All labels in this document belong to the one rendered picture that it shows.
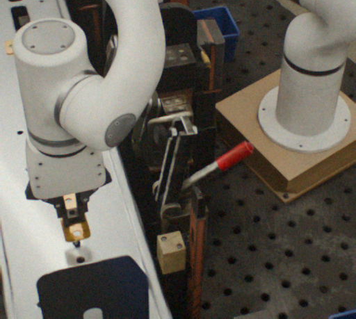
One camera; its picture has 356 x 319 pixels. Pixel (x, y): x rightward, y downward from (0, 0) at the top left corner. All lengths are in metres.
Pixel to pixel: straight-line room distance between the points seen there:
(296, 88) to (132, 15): 0.72
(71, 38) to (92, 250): 0.41
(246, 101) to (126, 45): 0.86
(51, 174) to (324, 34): 0.61
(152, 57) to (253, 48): 1.09
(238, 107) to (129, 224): 0.55
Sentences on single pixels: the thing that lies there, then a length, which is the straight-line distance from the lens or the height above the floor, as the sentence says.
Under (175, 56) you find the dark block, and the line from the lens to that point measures 1.35.
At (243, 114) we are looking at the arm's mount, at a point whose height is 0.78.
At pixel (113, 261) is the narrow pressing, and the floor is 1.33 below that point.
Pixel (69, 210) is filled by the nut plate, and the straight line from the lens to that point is 1.20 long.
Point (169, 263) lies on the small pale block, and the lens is 1.19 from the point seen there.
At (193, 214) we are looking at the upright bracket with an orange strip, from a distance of 1.10.
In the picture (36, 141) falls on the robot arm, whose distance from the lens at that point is 1.03.
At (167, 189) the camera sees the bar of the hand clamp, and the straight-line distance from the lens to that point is 1.18.
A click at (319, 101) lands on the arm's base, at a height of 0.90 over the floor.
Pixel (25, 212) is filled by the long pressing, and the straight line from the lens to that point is 1.31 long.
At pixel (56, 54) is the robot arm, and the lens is 0.93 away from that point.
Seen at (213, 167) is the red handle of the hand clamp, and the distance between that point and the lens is 1.20.
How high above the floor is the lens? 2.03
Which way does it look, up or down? 48 degrees down
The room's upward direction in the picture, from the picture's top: 1 degrees clockwise
